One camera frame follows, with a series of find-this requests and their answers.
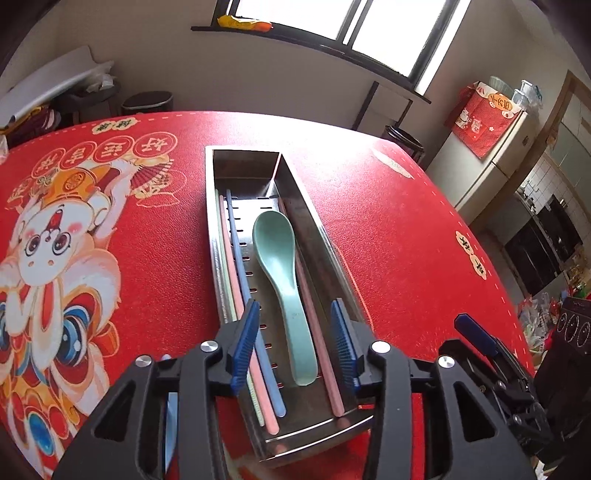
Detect light green chopstick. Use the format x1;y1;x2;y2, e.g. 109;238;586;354
214;188;267;428

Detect green spoon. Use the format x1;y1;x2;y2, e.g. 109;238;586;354
252;210;318;387

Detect stainless steel cutlery tray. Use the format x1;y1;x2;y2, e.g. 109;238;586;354
204;146;372;467

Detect blue chopstick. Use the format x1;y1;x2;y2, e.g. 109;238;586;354
224;187;288;419

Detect white refrigerator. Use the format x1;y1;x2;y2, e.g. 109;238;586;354
427;113;539;224

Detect red festive table mat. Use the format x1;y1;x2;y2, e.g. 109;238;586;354
1;112;533;479

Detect dark bin near chair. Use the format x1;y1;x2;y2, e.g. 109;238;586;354
382;125;425;163

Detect black round trash bin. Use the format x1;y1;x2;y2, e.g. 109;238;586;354
121;90;173;115

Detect yellow orange item on sill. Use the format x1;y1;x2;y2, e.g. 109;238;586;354
216;15;273;33

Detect white rolled paper sheet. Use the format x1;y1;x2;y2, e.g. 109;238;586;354
1;45;114;128

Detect red wall hanging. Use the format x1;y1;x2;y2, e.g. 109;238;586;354
444;82;524;159

